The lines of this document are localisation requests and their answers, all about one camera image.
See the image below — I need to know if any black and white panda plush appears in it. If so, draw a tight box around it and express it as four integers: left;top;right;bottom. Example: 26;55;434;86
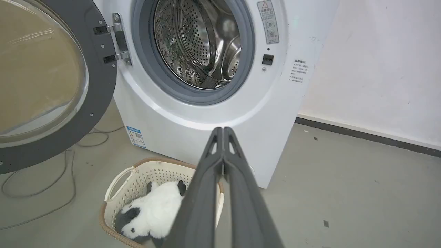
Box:
115;180;187;248

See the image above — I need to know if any metal door hinge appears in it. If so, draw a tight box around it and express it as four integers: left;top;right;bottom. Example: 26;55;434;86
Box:
93;13;133;66

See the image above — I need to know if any grey warning label sticker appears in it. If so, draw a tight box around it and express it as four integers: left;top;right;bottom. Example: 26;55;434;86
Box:
257;0;280;45

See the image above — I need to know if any grey floor cable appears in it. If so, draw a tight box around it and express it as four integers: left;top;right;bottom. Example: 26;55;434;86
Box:
0;125;125;230

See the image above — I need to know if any grey round washing machine door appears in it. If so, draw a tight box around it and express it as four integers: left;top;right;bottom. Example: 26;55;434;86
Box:
0;0;118;175

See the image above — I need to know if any cream plastic laundry basket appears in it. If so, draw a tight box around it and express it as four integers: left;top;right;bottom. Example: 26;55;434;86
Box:
99;158;225;248

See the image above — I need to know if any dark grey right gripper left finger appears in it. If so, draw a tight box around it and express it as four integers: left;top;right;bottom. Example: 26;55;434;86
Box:
165;127;224;248

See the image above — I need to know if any white front-load washing machine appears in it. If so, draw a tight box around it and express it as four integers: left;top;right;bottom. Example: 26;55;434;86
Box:
92;0;340;189

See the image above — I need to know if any blue energy label sticker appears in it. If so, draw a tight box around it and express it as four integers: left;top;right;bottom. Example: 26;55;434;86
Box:
126;126;146;149

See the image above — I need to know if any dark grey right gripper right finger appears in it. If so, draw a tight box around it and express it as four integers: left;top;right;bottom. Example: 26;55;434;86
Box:
223;127;284;248

